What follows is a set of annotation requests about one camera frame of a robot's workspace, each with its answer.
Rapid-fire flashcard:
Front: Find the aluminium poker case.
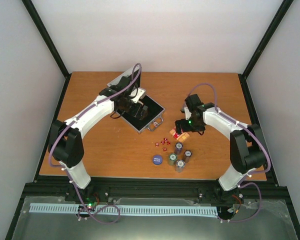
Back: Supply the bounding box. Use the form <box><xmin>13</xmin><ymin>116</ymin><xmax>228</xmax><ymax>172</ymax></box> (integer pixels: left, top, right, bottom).
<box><xmin>107</xmin><ymin>68</ymin><xmax>165</xmax><ymax>134</ymax></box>

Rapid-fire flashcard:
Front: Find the red card deck box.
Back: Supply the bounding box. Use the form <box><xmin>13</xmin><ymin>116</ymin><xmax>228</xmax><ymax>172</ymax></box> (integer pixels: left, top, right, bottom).
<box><xmin>169</xmin><ymin>128</ymin><xmax>190</xmax><ymax>143</ymax></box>

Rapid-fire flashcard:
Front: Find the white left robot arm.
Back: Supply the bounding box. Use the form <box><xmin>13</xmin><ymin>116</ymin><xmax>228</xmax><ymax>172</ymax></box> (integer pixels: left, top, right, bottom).
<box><xmin>48</xmin><ymin>87</ymin><xmax>146</xmax><ymax>202</ymax></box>

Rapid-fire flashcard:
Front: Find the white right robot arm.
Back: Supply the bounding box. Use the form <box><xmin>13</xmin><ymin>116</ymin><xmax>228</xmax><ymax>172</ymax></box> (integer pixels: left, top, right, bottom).
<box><xmin>175</xmin><ymin>102</ymin><xmax>271</xmax><ymax>191</ymax></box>

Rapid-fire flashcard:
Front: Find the purple poker chip stack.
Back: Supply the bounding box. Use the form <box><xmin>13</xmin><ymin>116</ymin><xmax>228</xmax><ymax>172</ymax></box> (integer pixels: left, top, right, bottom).
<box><xmin>174</xmin><ymin>142</ymin><xmax>183</xmax><ymax>155</ymax></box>

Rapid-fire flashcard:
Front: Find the brown poker chip stack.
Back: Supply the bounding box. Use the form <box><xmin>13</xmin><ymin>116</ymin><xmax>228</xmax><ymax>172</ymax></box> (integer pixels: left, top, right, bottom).
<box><xmin>182</xmin><ymin>150</ymin><xmax>192</xmax><ymax>163</ymax></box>

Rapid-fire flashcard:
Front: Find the green poker chip stack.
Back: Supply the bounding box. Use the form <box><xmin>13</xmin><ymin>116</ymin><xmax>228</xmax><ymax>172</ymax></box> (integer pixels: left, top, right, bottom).
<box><xmin>168</xmin><ymin>153</ymin><xmax>178</xmax><ymax>166</ymax></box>

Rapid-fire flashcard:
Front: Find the grey poker chip stack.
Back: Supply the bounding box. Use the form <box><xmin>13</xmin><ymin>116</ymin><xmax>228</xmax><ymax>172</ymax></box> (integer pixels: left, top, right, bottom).
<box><xmin>175</xmin><ymin>159</ymin><xmax>186</xmax><ymax>173</ymax></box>

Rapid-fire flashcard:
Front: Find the blue small blind button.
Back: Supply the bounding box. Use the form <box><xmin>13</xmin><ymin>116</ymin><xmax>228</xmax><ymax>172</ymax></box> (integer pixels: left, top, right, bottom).
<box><xmin>152</xmin><ymin>154</ymin><xmax>163</xmax><ymax>165</ymax></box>

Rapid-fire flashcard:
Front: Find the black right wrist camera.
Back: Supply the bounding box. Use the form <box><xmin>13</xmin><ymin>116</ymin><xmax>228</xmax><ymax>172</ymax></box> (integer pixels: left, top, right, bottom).
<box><xmin>181</xmin><ymin>94</ymin><xmax>204</xmax><ymax>113</ymax></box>

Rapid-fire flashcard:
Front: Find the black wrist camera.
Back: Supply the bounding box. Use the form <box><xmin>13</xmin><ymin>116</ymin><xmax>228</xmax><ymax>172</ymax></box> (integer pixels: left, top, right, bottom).
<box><xmin>110</xmin><ymin>76</ymin><xmax>132</xmax><ymax>92</ymax></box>
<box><xmin>181</xmin><ymin>94</ymin><xmax>204</xmax><ymax>113</ymax></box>

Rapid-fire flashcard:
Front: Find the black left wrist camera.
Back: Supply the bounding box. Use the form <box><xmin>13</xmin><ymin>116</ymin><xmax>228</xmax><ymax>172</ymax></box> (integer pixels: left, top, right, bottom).
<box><xmin>110</xmin><ymin>76</ymin><xmax>132</xmax><ymax>92</ymax></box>

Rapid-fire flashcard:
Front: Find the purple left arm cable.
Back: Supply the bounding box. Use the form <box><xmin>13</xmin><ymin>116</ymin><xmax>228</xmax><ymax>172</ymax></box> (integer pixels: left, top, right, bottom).
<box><xmin>47</xmin><ymin>62</ymin><xmax>143</xmax><ymax>224</ymax></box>

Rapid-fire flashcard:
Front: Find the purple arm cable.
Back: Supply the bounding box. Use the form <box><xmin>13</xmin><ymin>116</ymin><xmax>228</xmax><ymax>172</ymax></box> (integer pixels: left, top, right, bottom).
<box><xmin>187</xmin><ymin>82</ymin><xmax>272</xmax><ymax>224</ymax></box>
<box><xmin>47</xmin><ymin>62</ymin><xmax>143</xmax><ymax>224</ymax></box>

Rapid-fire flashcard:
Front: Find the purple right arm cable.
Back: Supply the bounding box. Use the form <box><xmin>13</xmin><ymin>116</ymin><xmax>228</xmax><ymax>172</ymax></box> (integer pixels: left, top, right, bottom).
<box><xmin>187</xmin><ymin>82</ymin><xmax>272</xmax><ymax>224</ymax></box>

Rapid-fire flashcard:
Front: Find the light blue cable duct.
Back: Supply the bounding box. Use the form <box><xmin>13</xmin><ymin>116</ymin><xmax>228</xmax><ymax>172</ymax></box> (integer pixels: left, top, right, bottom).
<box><xmin>28</xmin><ymin>203</ymin><xmax>218</xmax><ymax>218</ymax></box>

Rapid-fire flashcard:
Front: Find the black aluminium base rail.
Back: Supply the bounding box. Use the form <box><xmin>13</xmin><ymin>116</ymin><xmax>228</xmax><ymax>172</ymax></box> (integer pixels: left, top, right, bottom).
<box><xmin>21</xmin><ymin>176</ymin><xmax>292</xmax><ymax>206</ymax></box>

